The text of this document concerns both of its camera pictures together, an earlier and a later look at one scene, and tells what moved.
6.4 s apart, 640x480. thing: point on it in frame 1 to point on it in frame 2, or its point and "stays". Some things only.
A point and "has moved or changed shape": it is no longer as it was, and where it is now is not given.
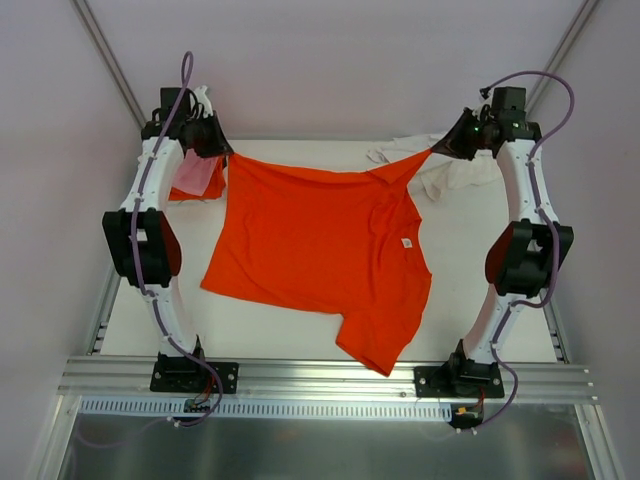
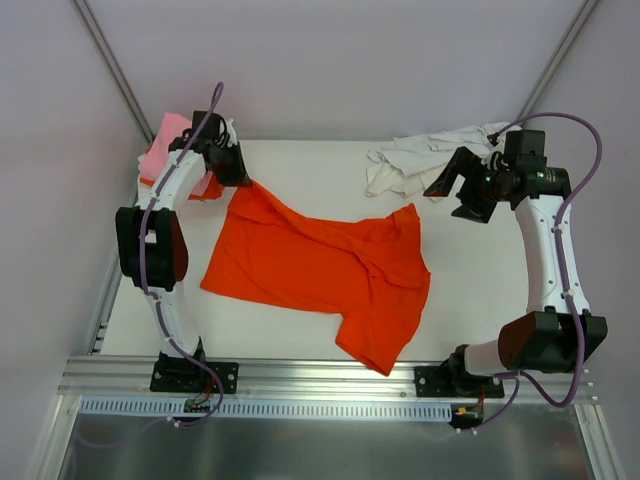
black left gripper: [208, 138] to [230, 167]
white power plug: [203, 99] to [231, 131]
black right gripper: [463, 136] to [470, 181]
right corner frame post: [582, 18] stays
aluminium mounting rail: [322, 380] stays
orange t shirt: [337, 242] has moved or changed shape
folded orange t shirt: [215, 188] stays
